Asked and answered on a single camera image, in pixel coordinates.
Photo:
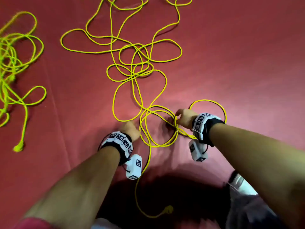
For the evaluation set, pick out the person's right hand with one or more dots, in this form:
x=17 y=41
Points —
x=187 y=119

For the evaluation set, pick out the person's left hand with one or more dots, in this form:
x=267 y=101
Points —
x=131 y=129

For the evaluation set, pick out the person's left forearm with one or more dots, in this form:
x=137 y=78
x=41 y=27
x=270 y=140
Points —
x=78 y=188

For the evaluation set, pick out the person's right forearm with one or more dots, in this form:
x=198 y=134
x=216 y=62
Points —
x=262 y=164

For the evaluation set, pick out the person's dark trousers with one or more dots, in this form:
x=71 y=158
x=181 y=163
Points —
x=252 y=212

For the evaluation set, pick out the black marker wristband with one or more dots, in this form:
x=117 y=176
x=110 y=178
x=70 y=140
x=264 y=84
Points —
x=206 y=125
x=117 y=143

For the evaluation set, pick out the pink shirt sleeve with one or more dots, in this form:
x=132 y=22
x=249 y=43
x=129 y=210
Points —
x=33 y=223

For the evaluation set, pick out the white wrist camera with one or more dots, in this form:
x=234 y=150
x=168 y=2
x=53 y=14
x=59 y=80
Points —
x=198 y=151
x=134 y=167

